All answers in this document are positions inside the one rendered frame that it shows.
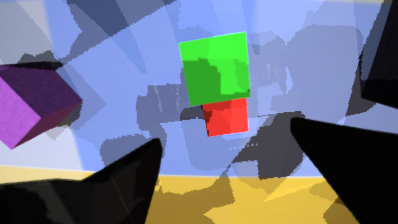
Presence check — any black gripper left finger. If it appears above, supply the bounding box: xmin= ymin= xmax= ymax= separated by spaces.
xmin=0 ymin=138 xmax=163 ymax=224

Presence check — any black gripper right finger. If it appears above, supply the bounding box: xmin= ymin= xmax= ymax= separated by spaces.
xmin=290 ymin=117 xmax=398 ymax=224

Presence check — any red block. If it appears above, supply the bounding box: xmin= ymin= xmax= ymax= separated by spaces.
xmin=202 ymin=98 xmax=249 ymax=137

